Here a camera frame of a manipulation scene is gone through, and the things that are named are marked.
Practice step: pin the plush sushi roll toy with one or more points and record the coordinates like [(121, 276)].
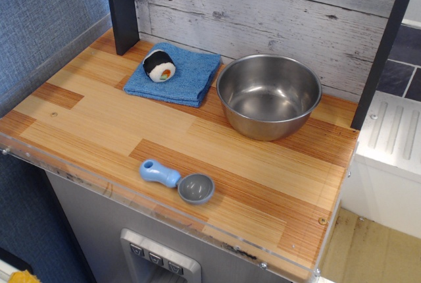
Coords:
[(159, 66)]

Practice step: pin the blue folded cloth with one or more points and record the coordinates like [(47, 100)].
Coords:
[(191, 82)]

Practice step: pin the orange yellow object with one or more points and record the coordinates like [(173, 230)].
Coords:
[(23, 277)]

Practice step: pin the stainless steel bowl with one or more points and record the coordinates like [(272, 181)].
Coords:
[(268, 97)]

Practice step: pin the blue grey toy scoop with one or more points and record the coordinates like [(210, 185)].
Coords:
[(195, 189)]

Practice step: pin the silver dispenser button panel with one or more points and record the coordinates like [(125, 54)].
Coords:
[(150, 261)]

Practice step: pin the white ridged side cabinet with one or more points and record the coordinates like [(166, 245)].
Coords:
[(383, 184)]

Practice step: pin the dark right vertical post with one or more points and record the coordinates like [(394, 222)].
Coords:
[(390, 33)]

